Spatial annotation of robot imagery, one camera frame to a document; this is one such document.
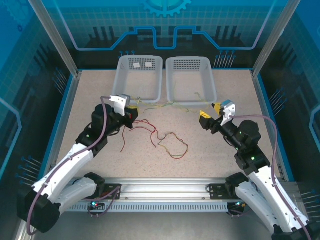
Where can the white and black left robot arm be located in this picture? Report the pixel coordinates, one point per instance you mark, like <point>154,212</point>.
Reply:
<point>75,160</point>

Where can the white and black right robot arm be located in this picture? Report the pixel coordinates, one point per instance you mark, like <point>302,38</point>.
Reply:
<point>265,200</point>

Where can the white basket with label stickers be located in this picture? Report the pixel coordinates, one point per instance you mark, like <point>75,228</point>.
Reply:
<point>136,80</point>

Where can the white perforated plastic basket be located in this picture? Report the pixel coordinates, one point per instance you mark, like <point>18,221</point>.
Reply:
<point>191,80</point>

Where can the white label sticker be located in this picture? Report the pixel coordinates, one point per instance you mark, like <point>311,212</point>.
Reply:
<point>148,64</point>
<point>137,65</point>

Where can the blue table edge strip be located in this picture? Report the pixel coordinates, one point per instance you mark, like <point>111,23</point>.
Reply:
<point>56,130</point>

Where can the small LED controller board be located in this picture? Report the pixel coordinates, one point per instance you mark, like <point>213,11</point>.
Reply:
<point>96,205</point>
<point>238,204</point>

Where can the aluminium side frame rail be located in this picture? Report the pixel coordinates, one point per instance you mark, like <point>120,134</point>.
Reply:
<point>65,117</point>
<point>261,100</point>

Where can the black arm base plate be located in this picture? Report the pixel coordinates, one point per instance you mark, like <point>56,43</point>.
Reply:
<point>110,187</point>
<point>216,191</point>

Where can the aluminium mounting rail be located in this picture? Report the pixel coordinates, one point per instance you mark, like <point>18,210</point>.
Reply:
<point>162,188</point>

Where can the aluminium frame post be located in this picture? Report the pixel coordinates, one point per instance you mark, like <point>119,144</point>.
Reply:
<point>275,35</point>
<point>57,40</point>

